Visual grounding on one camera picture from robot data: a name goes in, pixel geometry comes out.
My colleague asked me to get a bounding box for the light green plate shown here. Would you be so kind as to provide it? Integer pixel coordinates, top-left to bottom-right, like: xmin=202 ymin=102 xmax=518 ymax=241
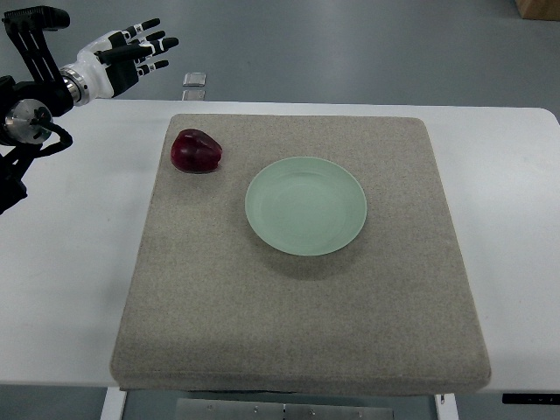
xmin=244 ymin=157 xmax=368 ymax=256

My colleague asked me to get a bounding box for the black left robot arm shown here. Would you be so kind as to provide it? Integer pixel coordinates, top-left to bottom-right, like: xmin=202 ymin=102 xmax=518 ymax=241
xmin=1 ymin=5 xmax=87 ymax=212

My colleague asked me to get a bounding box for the white table leg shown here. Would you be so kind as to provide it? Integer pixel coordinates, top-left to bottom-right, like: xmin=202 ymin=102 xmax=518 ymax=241
xmin=100 ymin=388 xmax=127 ymax=420

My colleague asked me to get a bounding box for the beige fabric cushion mat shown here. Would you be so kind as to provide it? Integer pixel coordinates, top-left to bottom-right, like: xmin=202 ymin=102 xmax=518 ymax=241
xmin=110 ymin=114 xmax=491 ymax=396

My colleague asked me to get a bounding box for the red apple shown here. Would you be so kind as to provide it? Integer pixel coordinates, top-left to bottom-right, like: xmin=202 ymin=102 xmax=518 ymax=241
xmin=170 ymin=129 xmax=223 ymax=173

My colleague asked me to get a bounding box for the metal table base plate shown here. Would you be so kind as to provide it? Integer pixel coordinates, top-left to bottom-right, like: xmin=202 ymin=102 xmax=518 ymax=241
xmin=175 ymin=398 xmax=395 ymax=420

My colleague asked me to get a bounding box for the clear floor socket cover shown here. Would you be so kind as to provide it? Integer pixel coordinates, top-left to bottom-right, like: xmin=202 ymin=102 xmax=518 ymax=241
xmin=183 ymin=72 xmax=207 ymax=87

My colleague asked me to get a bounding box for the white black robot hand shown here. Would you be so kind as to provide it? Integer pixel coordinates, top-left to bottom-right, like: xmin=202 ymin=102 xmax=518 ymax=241
xmin=60 ymin=18 xmax=179 ymax=106

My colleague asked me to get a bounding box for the black table control panel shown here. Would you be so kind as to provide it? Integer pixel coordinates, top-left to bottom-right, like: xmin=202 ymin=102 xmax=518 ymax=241
xmin=501 ymin=393 xmax=560 ymax=406

